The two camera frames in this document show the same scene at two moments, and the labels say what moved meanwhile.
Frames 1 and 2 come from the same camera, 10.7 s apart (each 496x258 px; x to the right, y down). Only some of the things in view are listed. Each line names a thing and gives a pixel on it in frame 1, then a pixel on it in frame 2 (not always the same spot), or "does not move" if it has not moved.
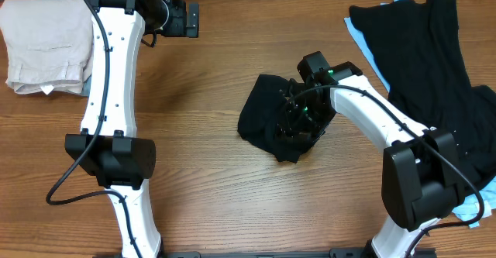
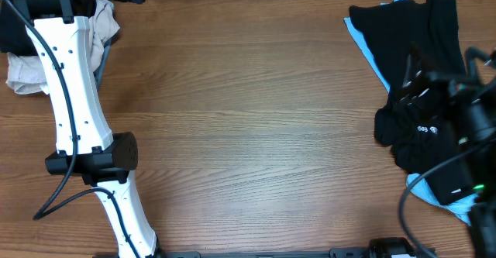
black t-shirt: (258, 118) to (15, 36)
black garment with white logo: (428, 77) does not move
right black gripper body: (310, 121) to (449, 101)
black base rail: (334, 252) does not move
